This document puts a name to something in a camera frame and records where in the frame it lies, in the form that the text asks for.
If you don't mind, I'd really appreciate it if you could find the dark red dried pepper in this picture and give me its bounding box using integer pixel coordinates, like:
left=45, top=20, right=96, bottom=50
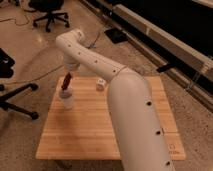
left=61, top=72, right=72, bottom=90

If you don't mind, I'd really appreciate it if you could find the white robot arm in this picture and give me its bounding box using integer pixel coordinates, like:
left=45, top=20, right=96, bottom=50
left=56, top=29, right=175, bottom=171

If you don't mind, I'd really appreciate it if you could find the small white bottle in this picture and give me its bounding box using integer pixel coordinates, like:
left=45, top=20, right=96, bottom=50
left=96, top=78, right=107, bottom=91

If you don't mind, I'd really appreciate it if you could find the black floor plate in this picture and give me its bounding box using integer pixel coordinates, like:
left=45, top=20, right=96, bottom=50
left=105, top=28, right=127, bottom=44

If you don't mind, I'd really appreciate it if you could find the black office chair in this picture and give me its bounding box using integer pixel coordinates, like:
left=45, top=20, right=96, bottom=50
left=28, top=0, right=70, bottom=32

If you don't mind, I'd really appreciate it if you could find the wooden table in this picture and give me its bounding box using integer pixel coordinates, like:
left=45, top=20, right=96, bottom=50
left=36, top=76, right=186, bottom=160

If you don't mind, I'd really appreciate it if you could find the black floor cable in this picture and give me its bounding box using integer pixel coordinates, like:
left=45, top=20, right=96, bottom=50
left=0, top=26, right=111, bottom=86

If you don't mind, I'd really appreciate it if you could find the long grey rail beam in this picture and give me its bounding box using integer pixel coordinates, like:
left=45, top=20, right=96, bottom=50
left=79, top=0, right=213, bottom=83

